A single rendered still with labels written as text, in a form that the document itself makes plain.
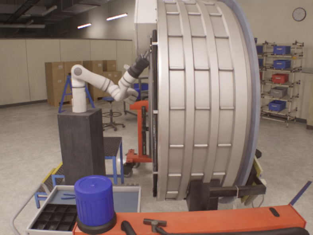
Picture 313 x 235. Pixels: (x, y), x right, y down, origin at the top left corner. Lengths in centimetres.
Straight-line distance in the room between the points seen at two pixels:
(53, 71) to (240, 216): 760
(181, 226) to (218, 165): 55
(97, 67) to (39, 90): 220
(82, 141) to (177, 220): 107
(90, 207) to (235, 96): 78
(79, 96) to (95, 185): 107
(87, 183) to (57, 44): 871
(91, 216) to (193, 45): 87
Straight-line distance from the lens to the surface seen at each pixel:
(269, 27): 696
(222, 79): 117
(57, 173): 253
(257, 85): 117
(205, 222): 83
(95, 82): 173
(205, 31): 127
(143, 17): 137
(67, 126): 174
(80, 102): 175
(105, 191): 73
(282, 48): 595
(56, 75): 812
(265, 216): 90
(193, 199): 138
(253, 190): 123
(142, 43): 141
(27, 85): 907
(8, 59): 894
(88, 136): 169
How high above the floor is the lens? 147
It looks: 14 degrees down
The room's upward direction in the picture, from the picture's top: straight up
